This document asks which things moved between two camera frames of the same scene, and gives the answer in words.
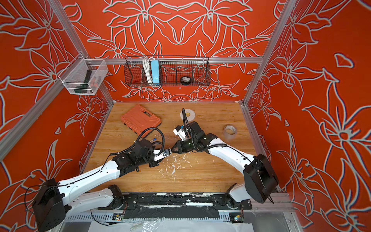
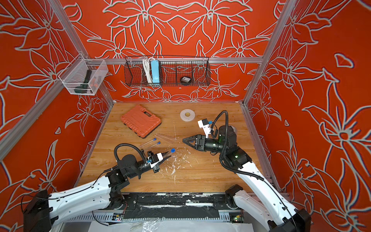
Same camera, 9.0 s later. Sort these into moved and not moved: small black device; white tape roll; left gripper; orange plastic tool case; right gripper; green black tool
Moved: left gripper; right gripper
Not moved: green black tool; orange plastic tool case; small black device; white tape roll
